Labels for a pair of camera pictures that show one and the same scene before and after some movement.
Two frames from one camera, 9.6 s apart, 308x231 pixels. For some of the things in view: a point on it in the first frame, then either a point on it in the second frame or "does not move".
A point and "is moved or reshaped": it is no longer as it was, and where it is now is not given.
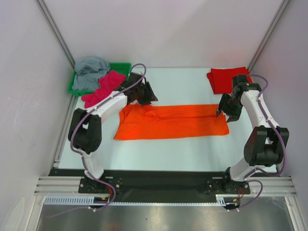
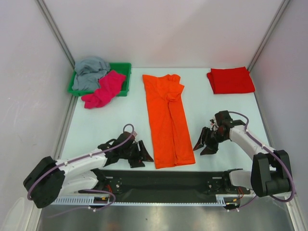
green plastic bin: x=124 y=68 does not move
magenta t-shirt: x=110 y=81 does not move
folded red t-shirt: x=221 y=79 does not move
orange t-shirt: x=137 y=121 is moved or reshaped
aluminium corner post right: x=283 y=7 does not move
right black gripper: x=227 y=109 → x=210 y=138
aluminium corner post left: x=48 y=16 does not move
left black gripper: x=150 y=96 → x=136 y=161
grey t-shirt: x=88 y=72 does not move
